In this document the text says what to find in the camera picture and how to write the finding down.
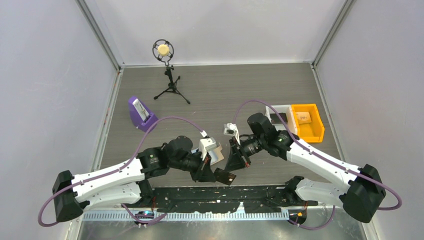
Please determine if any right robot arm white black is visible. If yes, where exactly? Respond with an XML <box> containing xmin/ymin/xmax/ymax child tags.
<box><xmin>223</xmin><ymin>113</ymin><xmax>387</xmax><ymax>223</ymax></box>

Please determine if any purple metronome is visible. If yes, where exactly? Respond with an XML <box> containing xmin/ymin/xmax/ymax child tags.
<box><xmin>128</xmin><ymin>96</ymin><xmax>158</xmax><ymax>132</ymax></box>

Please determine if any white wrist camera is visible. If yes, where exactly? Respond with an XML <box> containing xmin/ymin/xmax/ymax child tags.
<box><xmin>198</xmin><ymin>137</ymin><xmax>218</xmax><ymax>161</ymax></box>
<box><xmin>223</xmin><ymin>123</ymin><xmax>240</xmax><ymax>144</ymax></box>

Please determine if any white plastic bin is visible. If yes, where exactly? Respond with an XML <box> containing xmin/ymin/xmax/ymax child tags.
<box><xmin>265</xmin><ymin>104</ymin><xmax>298</xmax><ymax>135</ymax></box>

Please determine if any beige leather card holder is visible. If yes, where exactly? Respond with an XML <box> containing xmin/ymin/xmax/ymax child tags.
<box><xmin>191</xmin><ymin>142</ymin><xmax>224</xmax><ymax>165</ymax></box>

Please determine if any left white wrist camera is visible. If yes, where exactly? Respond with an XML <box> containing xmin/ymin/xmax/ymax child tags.
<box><xmin>198</xmin><ymin>137</ymin><xmax>218</xmax><ymax>161</ymax></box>

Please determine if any black block in white bin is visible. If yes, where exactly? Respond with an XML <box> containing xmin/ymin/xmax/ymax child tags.
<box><xmin>269</xmin><ymin>112</ymin><xmax>288</xmax><ymax>125</ymax></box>

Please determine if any black microphone on tripod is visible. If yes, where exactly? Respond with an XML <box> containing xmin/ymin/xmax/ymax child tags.
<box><xmin>152</xmin><ymin>39</ymin><xmax>191</xmax><ymax>105</ymax></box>

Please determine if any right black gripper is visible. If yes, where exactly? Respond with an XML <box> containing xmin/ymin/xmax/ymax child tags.
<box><xmin>224</xmin><ymin>135</ymin><xmax>266</xmax><ymax>174</ymax></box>

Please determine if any black credit card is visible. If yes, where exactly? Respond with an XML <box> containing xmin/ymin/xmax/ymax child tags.
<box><xmin>213</xmin><ymin>168</ymin><xmax>237</xmax><ymax>186</ymax></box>

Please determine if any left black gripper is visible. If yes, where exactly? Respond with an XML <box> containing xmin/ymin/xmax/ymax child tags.
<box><xmin>169</xmin><ymin>148</ymin><xmax>216</xmax><ymax>182</ymax></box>

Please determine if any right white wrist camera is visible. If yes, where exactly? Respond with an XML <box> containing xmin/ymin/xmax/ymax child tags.
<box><xmin>223</xmin><ymin>123</ymin><xmax>240</xmax><ymax>144</ymax></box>

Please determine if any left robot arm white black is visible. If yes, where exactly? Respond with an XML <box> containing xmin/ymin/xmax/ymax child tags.
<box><xmin>52</xmin><ymin>135</ymin><xmax>220</xmax><ymax>223</ymax></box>

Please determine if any orange plastic bin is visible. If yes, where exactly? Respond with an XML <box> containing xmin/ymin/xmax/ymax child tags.
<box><xmin>291</xmin><ymin>103</ymin><xmax>325</xmax><ymax>143</ymax></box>

